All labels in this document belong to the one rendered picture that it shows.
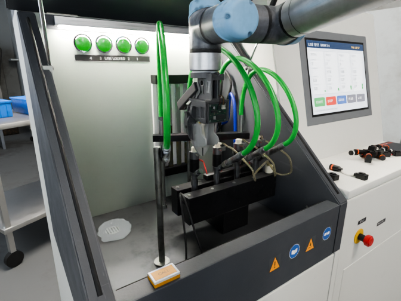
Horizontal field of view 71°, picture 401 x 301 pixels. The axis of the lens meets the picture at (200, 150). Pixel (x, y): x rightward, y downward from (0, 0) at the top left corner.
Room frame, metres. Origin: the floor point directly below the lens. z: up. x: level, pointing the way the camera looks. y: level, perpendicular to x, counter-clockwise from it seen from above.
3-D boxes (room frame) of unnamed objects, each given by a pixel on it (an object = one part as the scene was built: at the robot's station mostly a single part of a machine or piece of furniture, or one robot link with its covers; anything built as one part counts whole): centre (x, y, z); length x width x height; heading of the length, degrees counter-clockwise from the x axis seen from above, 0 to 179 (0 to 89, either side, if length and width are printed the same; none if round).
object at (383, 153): (1.03, -0.68, 1.01); 0.23 x 0.11 x 0.06; 124
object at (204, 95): (0.69, -0.02, 1.24); 0.09 x 0.08 x 0.12; 34
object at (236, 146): (0.82, -0.12, 0.98); 0.05 x 0.03 x 0.21; 34
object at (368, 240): (0.76, -0.51, 0.80); 0.05 x 0.04 x 0.05; 124
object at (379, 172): (1.01, -0.65, 0.96); 0.70 x 0.22 x 0.03; 124
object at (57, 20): (0.96, 0.16, 1.43); 0.54 x 0.03 x 0.02; 124
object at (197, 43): (0.69, -0.01, 1.40); 0.09 x 0.08 x 0.11; 25
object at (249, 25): (0.61, -0.07, 1.40); 0.11 x 0.11 x 0.08; 25
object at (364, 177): (0.85, -0.48, 0.99); 0.12 x 0.02 x 0.02; 33
